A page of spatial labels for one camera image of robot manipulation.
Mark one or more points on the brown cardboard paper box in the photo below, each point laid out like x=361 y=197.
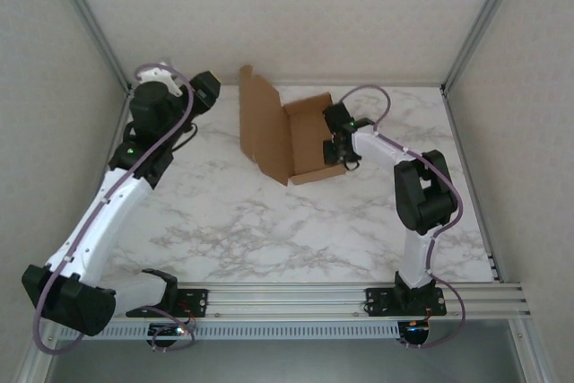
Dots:
x=264 y=132

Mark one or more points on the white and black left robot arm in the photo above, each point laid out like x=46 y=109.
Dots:
x=103 y=221

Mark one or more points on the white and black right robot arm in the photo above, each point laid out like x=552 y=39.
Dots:
x=414 y=257

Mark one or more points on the aluminium table side rail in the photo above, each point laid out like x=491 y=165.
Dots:
x=122 y=109
x=476 y=203

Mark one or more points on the aluminium frame post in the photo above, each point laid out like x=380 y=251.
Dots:
x=89 y=20
x=483 y=20

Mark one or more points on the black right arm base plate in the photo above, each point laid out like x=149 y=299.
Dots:
x=379 y=300

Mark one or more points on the aluminium mounting rail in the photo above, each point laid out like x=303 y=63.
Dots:
x=287 y=300

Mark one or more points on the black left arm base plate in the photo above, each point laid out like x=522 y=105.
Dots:
x=197 y=300

